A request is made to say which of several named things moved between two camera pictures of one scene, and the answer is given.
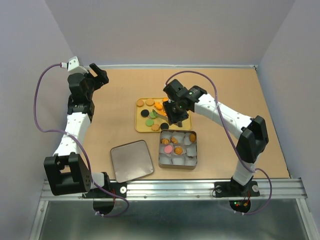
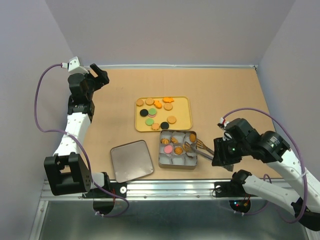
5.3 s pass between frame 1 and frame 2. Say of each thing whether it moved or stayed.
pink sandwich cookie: stayed
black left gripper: stayed
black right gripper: moved
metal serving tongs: moved
